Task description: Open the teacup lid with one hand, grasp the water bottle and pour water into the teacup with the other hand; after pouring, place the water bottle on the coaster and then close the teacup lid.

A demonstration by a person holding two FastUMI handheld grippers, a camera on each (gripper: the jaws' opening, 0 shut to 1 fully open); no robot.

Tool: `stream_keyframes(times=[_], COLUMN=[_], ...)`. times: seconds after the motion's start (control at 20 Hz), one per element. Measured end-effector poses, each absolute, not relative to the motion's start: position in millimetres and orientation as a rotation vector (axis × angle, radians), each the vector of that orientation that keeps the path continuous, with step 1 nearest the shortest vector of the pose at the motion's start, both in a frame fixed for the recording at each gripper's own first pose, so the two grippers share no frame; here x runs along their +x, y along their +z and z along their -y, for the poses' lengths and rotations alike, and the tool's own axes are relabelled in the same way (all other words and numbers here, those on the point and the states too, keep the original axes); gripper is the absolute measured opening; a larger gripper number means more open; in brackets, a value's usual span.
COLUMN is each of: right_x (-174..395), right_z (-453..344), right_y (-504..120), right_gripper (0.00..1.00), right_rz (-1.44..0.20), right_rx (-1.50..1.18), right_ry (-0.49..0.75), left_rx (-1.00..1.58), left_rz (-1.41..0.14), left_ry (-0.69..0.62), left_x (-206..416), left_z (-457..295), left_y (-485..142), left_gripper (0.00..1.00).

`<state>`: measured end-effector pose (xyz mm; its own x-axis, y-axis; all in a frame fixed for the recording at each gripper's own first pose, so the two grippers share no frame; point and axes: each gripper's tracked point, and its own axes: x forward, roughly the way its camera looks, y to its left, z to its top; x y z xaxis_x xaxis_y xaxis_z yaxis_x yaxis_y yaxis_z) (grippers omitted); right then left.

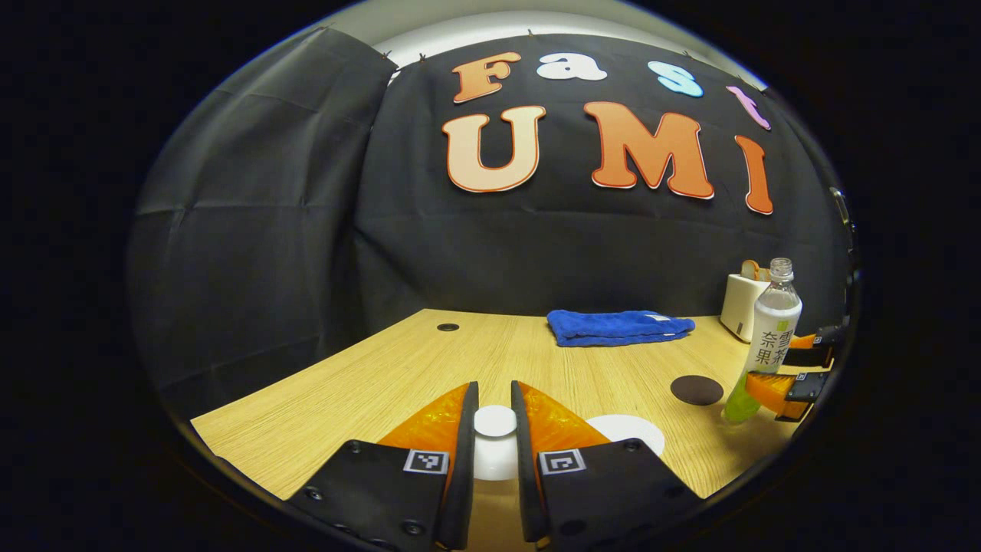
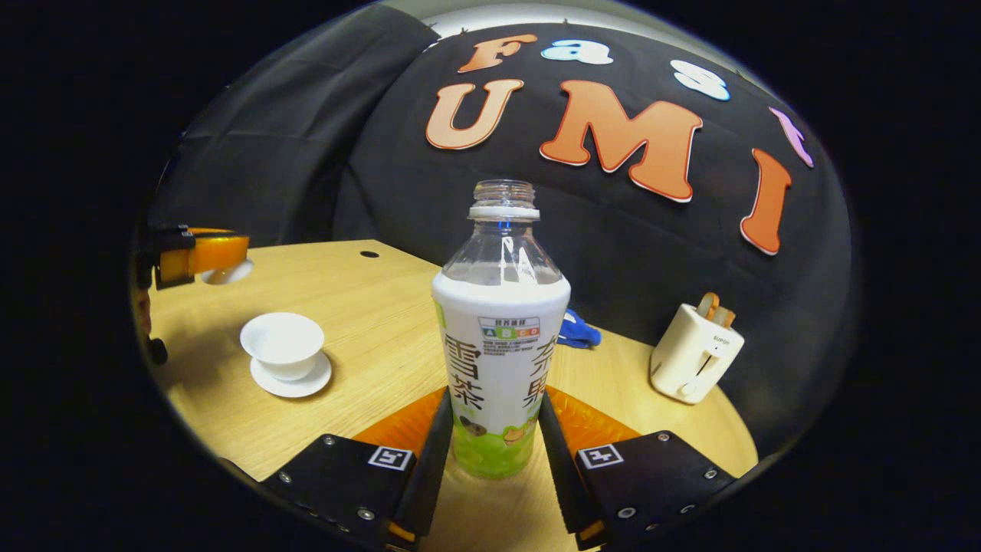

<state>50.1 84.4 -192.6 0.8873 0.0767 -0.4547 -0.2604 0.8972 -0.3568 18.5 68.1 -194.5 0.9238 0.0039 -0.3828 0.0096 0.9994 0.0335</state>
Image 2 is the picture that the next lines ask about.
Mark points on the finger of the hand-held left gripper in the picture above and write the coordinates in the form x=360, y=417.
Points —
x=214, y=253

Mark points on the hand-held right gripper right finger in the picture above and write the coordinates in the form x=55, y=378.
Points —
x=559, y=475

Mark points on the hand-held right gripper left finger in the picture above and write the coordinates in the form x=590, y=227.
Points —
x=429, y=475

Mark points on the white teacup lid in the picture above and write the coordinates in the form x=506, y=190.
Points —
x=228, y=274

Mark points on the white teacup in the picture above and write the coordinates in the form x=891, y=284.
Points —
x=282, y=341

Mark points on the white green water bottle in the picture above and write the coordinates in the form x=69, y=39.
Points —
x=498, y=345

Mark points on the blue towel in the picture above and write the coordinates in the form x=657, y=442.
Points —
x=579, y=331

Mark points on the white saucer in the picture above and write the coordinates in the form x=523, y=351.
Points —
x=295, y=386

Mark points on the white toaster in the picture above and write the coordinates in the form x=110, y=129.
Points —
x=693, y=360

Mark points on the toast slice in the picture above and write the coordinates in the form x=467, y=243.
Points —
x=726, y=316
x=709, y=305

